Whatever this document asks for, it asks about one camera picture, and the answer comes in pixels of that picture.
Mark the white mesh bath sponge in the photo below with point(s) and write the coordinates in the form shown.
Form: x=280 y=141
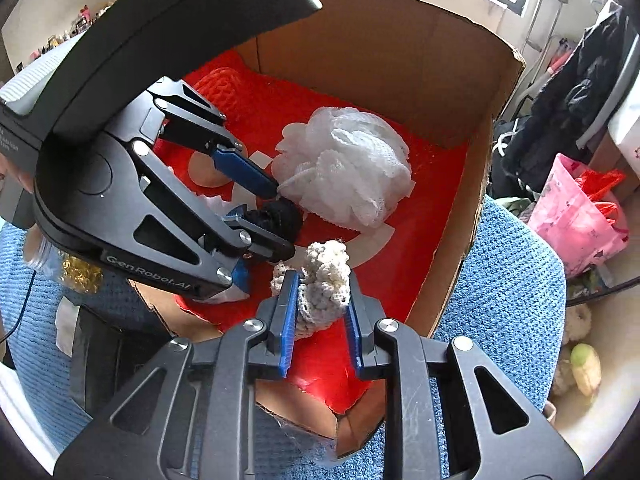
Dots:
x=350 y=165

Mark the red plastic bag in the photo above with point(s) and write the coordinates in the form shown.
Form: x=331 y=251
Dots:
x=600 y=185

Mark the black flat box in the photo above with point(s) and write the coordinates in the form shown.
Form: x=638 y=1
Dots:
x=110 y=355

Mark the blue knit blanket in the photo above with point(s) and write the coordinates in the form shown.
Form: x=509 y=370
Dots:
x=500 y=270

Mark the glass jar with gold contents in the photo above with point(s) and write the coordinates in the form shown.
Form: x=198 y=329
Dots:
x=45 y=260

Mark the black yarn ball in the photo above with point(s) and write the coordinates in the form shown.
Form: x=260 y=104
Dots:
x=286 y=220

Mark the white folding stand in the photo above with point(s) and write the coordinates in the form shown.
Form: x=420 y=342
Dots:
x=542 y=20

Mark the blue packet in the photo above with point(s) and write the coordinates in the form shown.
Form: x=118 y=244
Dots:
x=239 y=280

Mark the yellow green plush toy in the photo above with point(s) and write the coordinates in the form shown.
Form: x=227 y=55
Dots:
x=586 y=365

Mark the cream crochet item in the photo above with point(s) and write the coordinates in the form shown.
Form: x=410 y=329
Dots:
x=325 y=275

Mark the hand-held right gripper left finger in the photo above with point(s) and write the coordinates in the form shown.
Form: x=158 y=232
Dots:
x=289 y=330

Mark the cardboard box with red lining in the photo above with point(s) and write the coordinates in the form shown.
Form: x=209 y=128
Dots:
x=375 y=35

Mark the dark hanging clothes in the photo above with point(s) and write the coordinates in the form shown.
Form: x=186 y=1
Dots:
x=565 y=110

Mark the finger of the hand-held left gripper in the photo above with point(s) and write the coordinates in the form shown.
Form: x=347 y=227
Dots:
x=240 y=165
x=260 y=245

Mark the pink plastic bag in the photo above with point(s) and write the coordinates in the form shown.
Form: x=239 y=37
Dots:
x=570 y=220

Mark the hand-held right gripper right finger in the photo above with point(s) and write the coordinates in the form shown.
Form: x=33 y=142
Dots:
x=352 y=332

